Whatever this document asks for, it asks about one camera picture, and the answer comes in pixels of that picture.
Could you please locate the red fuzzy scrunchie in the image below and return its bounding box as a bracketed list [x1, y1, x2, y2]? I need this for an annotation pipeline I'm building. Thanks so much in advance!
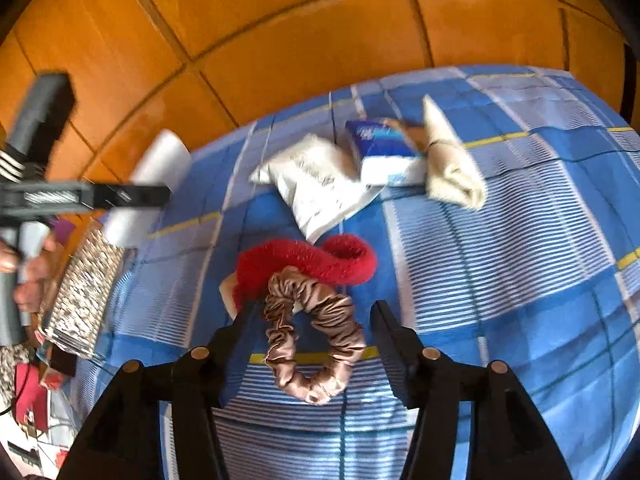
[232, 234, 378, 311]

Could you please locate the silver ornate tissue box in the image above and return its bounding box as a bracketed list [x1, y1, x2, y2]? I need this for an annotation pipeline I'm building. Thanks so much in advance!
[42, 219, 126, 361]

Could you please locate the blue plaid tablecloth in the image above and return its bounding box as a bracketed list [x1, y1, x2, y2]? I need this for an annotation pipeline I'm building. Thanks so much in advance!
[68, 65, 639, 479]

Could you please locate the white tissue in box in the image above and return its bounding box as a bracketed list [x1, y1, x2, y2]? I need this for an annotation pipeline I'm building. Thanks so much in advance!
[102, 129, 192, 248]

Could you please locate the beige cloth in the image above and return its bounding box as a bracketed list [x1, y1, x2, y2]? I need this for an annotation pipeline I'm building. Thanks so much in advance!
[422, 96, 487, 210]

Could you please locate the white plastic packet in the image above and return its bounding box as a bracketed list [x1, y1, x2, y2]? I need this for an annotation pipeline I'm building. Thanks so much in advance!
[250, 133, 380, 244]

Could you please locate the brown satin scrunchie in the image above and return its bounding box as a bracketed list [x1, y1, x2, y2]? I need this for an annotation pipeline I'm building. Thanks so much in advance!
[264, 266, 367, 405]

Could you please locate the blue tissue pack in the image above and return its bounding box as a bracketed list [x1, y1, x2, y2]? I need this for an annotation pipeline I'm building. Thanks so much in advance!
[345, 118, 426, 188]

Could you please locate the person's left hand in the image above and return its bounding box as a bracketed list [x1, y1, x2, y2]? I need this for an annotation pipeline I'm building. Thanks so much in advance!
[13, 232, 63, 313]

